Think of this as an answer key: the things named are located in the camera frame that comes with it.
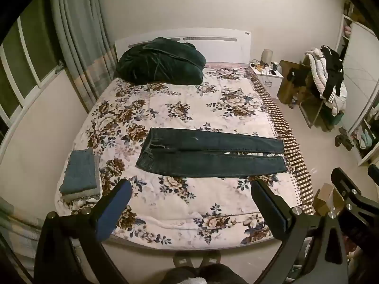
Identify folded light blue jeans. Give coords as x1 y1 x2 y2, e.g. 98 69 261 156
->
59 149 97 195

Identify dark green velvet blanket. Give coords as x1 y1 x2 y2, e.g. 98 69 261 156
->
115 37 207 85

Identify black striped clothing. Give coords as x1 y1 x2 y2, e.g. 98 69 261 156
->
320 45 344 102

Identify floral bed blanket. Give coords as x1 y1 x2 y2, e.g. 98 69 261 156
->
54 65 299 250

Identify black cloth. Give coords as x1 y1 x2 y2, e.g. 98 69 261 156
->
287 67 308 85

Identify white wardrobe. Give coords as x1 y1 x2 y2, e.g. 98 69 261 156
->
336 1 379 166

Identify white nightstand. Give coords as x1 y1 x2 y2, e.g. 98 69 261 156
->
248 63 284 95

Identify white bed headboard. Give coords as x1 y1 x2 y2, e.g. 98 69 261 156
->
114 28 252 66

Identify metal-framed chair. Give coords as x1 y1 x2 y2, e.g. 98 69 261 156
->
298 89 332 129

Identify folded grey cloth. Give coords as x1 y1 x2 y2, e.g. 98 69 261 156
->
63 153 103 202

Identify brown checkered bed sheet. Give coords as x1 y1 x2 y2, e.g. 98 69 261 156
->
246 67 316 215

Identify small cardboard box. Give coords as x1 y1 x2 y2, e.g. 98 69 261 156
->
312 182 344 216

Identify teal folded cloth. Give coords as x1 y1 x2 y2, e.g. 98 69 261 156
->
357 127 376 151

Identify person's dark clothing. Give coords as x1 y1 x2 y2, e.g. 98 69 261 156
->
161 264 248 284

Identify green bin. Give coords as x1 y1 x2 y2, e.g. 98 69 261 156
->
321 111 345 131

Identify grey slipper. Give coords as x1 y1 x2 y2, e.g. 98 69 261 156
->
200 250 222 268
173 251 194 270

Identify pair of dark shoes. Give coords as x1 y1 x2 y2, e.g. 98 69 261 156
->
334 127 354 151

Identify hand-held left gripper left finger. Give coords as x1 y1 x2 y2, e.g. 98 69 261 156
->
34 179 132 284

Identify grey-green curtain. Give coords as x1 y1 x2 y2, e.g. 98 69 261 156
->
49 0 119 113

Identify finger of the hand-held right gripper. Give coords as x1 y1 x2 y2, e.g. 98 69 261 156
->
331 168 360 206
367 164 379 185

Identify chair piled with clothes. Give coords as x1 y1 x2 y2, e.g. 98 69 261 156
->
305 47 347 116

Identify white-framed window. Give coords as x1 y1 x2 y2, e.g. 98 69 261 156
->
0 0 64 131

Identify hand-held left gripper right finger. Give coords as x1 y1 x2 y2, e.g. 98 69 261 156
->
250 179 350 284

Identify dark blue jeans pants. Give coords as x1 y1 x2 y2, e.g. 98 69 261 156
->
135 127 288 178

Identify large cardboard box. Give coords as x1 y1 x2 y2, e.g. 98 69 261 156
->
277 60 314 105

